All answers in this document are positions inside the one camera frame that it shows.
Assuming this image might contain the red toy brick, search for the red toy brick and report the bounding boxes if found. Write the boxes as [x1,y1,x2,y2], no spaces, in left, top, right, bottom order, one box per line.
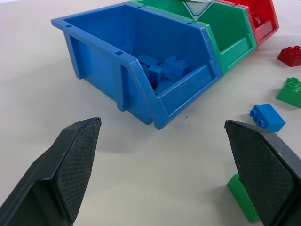
[277,46,301,68]

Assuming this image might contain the blue plastic storage bin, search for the blue plastic storage bin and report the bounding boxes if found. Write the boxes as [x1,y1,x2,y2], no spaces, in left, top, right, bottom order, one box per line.
[50,3,223,130]

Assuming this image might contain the blue toy brick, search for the blue toy brick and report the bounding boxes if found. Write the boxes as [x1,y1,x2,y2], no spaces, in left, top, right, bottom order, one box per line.
[137,55,158,71]
[164,56,190,78]
[250,103,286,133]
[148,65,170,88]

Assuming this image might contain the green plastic storage bin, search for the green plastic storage bin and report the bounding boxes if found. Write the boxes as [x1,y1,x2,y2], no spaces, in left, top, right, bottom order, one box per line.
[127,0,257,76]

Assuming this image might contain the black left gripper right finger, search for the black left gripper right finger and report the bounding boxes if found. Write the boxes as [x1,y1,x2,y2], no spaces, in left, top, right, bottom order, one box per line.
[224,120,301,226]

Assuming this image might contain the green toy brick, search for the green toy brick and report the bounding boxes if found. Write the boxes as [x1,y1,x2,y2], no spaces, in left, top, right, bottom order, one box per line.
[275,77,301,109]
[227,173,260,222]

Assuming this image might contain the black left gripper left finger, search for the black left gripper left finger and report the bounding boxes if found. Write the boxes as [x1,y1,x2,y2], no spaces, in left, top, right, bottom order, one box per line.
[0,117,102,226]

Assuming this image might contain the red plastic storage bin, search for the red plastic storage bin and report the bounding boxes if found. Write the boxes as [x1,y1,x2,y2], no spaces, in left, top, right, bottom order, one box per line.
[214,0,280,49]

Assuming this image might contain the triangular label sticker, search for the triangular label sticker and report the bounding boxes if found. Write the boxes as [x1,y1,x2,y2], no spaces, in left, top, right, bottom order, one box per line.
[180,0,214,21]

